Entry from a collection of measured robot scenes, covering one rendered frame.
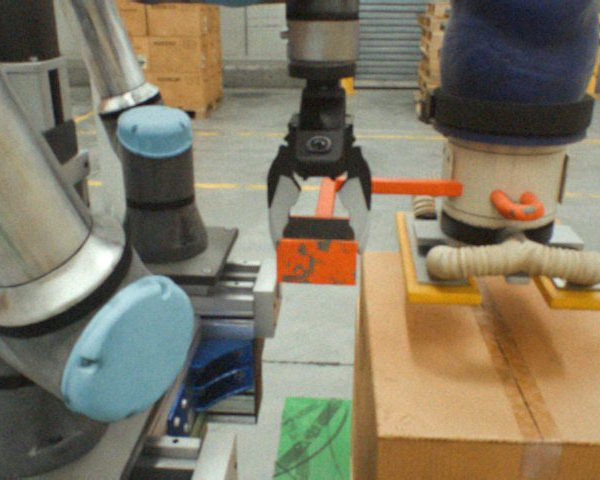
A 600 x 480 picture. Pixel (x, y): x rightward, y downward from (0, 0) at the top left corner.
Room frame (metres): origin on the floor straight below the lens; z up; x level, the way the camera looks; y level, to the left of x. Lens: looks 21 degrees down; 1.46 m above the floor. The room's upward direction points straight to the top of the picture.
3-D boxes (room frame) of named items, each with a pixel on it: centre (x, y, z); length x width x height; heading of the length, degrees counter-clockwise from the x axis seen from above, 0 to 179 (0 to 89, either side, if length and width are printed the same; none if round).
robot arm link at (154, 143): (1.04, 0.23, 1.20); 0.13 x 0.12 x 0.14; 22
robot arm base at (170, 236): (1.03, 0.23, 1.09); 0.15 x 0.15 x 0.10
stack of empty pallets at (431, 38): (8.08, -2.04, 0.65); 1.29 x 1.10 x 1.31; 175
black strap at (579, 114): (0.95, -0.31, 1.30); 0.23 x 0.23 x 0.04
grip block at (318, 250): (0.67, -0.02, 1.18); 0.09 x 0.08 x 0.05; 85
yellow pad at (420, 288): (0.95, -0.22, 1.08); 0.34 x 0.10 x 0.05; 175
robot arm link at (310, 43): (0.69, -0.02, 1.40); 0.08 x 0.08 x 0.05
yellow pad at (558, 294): (0.94, -0.40, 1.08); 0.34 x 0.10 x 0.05; 175
